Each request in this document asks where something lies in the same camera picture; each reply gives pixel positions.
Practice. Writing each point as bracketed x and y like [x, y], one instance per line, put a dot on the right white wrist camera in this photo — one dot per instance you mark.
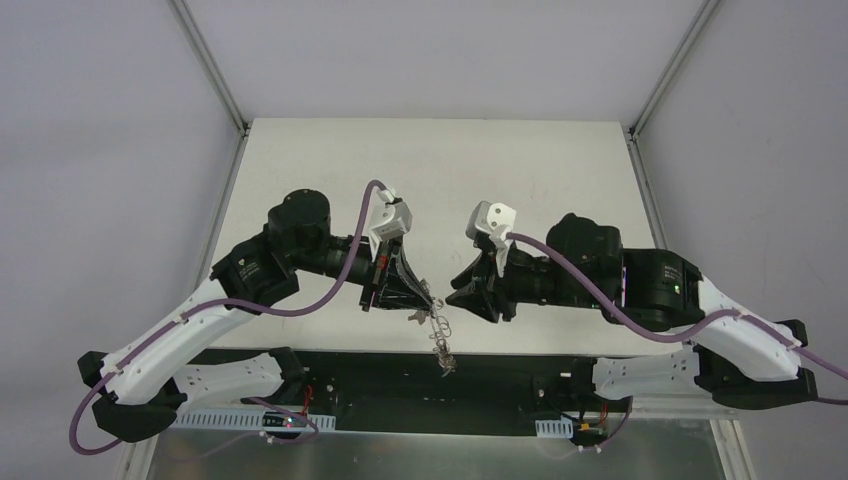
[489, 225]

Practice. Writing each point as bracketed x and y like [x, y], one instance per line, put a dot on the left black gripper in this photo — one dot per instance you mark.
[380, 276]

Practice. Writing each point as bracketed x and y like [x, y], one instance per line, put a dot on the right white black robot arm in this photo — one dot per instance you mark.
[723, 351]

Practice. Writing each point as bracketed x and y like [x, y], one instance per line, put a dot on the white cable duct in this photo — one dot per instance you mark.
[561, 428]
[252, 419]

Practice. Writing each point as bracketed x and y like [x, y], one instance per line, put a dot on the left white cable duct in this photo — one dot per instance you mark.
[252, 419]

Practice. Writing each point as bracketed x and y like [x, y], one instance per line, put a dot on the metal disc keyring holder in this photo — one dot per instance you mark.
[440, 332]

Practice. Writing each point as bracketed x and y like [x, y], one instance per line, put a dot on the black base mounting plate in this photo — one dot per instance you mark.
[497, 395]

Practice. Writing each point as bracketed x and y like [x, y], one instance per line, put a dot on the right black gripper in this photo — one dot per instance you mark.
[494, 285]

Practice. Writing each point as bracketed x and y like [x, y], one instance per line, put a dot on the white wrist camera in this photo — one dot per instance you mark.
[389, 220]
[489, 225]

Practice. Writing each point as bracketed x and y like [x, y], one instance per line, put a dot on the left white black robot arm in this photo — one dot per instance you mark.
[292, 268]

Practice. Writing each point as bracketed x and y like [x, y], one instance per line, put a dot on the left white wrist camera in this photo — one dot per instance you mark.
[389, 220]

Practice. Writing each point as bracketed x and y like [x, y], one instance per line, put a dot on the right white cable duct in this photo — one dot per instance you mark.
[561, 428]

